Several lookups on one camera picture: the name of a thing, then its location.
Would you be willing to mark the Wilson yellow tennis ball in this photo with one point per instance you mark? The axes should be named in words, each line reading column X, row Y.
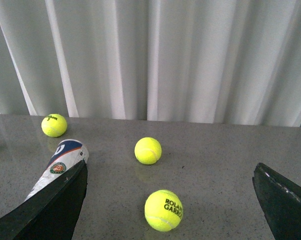
column 54, row 125

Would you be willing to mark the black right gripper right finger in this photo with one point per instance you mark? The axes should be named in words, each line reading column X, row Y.
column 280, row 201

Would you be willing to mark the Roland Garros yellow tennis ball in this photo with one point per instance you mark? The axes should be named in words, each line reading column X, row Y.
column 163, row 210

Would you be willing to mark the white pleated curtain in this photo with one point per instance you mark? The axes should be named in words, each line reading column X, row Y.
column 203, row 61

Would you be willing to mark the plain yellow tennis ball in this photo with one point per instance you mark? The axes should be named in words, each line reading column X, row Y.
column 148, row 150

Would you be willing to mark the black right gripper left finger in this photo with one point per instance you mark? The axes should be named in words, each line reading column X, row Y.
column 52, row 213

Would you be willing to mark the blue white tennis ball can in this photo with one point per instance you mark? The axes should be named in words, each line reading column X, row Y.
column 67, row 154

